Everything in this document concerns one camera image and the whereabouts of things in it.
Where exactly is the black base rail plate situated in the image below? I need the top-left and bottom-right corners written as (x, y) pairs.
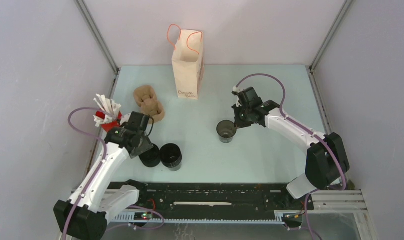
top-left (104, 181), bottom-right (317, 223)

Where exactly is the white paper bag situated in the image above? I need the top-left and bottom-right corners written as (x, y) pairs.
top-left (166, 24), bottom-right (204, 100)

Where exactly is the black takeout cup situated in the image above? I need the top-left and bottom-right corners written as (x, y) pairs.
top-left (216, 120), bottom-right (237, 144)

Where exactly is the black cup stack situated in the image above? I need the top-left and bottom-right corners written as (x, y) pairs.
top-left (159, 143), bottom-right (182, 172)

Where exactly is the red cup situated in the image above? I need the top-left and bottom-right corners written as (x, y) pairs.
top-left (94, 111), bottom-right (122, 133)

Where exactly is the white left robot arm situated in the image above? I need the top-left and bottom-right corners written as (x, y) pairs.
top-left (53, 111), bottom-right (153, 240)

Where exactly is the brown pulp cup carrier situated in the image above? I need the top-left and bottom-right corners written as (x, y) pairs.
top-left (133, 85), bottom-right (165, 123)

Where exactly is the aluminium frame post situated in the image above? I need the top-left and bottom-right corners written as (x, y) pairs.
top-left (74, 0), bottom-right (119, 75)
top-left (309, 0), bottom-right (355, 72)

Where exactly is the aluminium frame post right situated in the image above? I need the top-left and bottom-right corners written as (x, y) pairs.
top-left (309, 0), bottom-right (355, 72)

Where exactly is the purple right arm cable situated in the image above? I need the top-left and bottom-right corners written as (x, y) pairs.
top-left (235, 73), bottom-right (347, 240)

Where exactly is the aluminium frame post left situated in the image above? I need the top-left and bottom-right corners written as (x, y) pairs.
top-left (74, 0), bottom-right (119, 75)

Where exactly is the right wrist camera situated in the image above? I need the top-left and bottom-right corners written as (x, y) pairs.
top-left (232, 86), bottom-right (263, 109)

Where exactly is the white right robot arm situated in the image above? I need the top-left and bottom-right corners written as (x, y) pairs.
top-left (232, 100), bottom-right (349, 209)

